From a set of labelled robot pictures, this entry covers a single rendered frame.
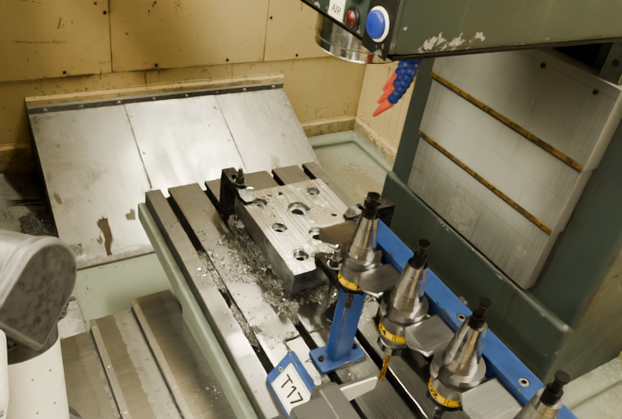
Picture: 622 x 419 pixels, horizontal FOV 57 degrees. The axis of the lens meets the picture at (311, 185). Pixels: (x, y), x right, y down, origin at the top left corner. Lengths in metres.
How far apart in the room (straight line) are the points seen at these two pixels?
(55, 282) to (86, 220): 1.08
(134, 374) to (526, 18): 1.00
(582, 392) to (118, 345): 1.15
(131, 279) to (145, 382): 0.45
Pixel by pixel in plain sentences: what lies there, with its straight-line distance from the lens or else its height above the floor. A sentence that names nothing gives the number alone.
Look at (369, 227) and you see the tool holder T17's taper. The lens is 0.82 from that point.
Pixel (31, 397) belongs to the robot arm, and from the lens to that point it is 0.76.
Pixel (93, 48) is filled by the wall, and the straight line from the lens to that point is 1.94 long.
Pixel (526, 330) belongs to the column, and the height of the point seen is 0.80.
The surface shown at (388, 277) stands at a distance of 0.84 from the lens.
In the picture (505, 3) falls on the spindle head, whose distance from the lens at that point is 0.70.
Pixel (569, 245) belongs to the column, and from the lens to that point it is 1.37.
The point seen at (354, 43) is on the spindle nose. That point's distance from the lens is 0.94.
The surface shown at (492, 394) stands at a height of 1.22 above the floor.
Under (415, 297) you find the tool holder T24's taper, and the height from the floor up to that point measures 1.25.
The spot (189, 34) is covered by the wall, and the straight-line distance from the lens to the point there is 2.01.
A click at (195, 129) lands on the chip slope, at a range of 2.00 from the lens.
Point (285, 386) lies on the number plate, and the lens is 1.04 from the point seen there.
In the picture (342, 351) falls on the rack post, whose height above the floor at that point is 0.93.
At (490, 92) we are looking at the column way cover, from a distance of 1.38.
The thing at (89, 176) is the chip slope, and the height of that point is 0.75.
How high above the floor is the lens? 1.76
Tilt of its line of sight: 33 degrees down
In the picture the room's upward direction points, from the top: 10 degrees clockwise
